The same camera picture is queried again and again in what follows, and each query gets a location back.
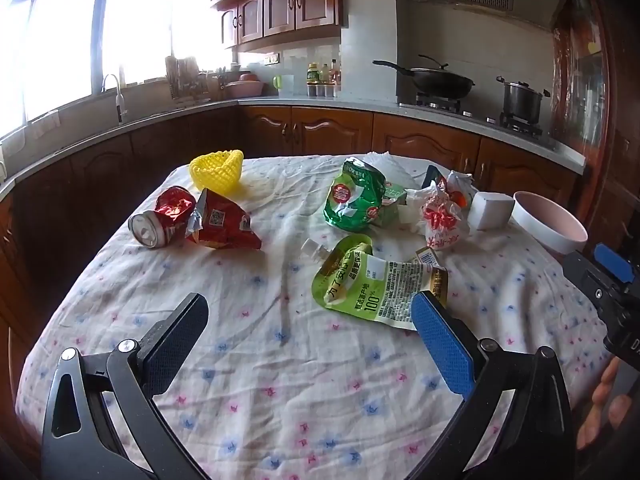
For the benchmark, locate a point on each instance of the green milk carton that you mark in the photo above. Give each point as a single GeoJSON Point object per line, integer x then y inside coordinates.
{"type": "Point", "coordinates": [393, 196]}

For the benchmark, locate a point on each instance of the crumpled white tissue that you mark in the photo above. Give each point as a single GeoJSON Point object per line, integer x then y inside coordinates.
{"type": "Point", "coordinates": [411, 210]}

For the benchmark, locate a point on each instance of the person's right hand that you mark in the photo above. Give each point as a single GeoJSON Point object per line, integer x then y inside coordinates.
{"type": "Point", "coordinates": [602, 410]}

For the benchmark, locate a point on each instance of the white tissue paper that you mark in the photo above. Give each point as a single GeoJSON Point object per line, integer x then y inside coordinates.
{"type": "Point", "coordinates": [395, 169]}

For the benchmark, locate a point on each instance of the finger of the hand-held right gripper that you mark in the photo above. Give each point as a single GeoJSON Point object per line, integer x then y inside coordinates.
{"type": "Point", "coordinates": [616, 262]}
{"type": "Point", "coordinates": [582, 272]}

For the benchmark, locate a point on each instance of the red label sauce bottle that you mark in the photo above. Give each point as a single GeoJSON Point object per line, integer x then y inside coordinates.
{"type": "Point", "coordinates": [335, 74]}

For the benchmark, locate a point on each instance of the yellow foam fruit net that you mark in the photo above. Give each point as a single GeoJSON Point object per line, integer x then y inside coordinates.
{"type": "Point", "coordinates": [210, 172]}

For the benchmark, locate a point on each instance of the grey kitchen countertop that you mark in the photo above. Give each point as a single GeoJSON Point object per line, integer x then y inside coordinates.
{"type": "Point", "coordinates": [350, 103]}

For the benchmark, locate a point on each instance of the green spout pouch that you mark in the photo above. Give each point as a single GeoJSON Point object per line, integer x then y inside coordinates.
{"type": "Point", "coordinates": [350, 280]}

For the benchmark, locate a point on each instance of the spice jar set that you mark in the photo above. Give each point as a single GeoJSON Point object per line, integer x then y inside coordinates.
{"type": "Point", "coordinates": [322, 91]}

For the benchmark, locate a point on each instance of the black snack wrapper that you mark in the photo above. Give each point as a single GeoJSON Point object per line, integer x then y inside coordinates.
{"type": "Point", "coordinates": [431, 176]}

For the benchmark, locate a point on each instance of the wooden lower cabinets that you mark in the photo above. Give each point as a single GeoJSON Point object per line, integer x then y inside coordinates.
{"type": "Point", "coordinates": [325, 127]}

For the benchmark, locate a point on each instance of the pink white bin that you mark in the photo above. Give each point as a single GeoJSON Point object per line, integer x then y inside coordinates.
{"type": "Point", "coordinates": [545, 225]}

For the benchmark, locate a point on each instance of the green cup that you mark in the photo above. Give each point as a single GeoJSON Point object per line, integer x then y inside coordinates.
{"type": "Point", "coordinates": [277, 82]}

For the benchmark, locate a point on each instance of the kitchen faucet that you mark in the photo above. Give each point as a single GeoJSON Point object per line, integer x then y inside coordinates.
{"type": "Point", "coordinates": [119, 102]}

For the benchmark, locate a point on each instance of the white paper box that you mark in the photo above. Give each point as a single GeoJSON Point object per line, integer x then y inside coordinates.
{"type": "Point", "coordinates": [490, 210]}

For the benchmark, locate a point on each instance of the wooden glass door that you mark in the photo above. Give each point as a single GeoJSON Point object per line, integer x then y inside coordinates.
{"type": "Point", "coordinates": [585, 70]}

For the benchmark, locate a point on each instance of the black wok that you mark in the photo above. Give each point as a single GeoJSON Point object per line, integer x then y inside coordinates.
{"type": "Point", "coordinates": [442, 82]}

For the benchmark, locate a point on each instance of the wooden upper cabinets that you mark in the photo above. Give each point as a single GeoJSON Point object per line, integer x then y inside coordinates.
{"type": "Point", "coordinates": [280, 5]}

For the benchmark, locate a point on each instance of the crushed green can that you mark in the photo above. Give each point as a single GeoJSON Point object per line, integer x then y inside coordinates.
{"type": "Point", "coordinates": [350, 200]}

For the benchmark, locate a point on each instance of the kitchen window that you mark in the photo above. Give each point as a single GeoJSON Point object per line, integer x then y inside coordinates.
{"type": "Point", "coordinates": [125, 25]}

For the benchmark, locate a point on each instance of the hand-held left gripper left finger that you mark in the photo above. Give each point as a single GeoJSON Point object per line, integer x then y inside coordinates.
{"type": "Point", "coordinates": [175, 345]}

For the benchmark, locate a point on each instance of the pink basin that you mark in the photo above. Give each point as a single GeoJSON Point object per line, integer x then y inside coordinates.
{"type": "Point", "coordinates": [245, 87]}

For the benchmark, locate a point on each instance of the red white snack wrapper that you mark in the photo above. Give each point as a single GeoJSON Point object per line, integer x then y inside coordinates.
{"type": "Point", "coordinates": [442, 220]}

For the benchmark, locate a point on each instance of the gas stove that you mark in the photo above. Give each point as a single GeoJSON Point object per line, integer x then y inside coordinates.
{"type": "Point", "coordinates": [465, 110]}

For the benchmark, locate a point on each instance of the steel cooking pot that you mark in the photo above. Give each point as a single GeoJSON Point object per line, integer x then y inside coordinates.
{"type": "Point", "coordinates": [522, 102]}

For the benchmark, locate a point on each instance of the crushed red can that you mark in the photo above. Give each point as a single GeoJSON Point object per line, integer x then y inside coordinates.
{"type": "Point", "coordinates": [167, 210]}

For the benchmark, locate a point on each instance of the dish rack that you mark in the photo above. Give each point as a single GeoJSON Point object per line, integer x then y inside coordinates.
{"type": "Point", "coordinates": [185, 80]}

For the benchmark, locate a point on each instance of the wooden cabinets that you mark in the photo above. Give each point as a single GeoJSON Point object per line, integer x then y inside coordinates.
{"type": "Point", "coordinates": [325, 127]}
{"type": "Point", "coordinates": [280, 5]}

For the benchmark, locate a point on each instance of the wall power outlet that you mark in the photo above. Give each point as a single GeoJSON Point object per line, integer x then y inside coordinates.
{"type": "Point", "coordinates": [271, 58]}

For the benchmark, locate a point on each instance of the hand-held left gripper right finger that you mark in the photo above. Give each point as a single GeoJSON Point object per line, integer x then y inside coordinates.
{"type": "Point", "coordinates": [442, 345]}

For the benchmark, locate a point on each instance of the red snack packet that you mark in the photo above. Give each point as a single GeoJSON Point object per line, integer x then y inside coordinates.
{"type": "Point", "coordinates": [222, 220]}

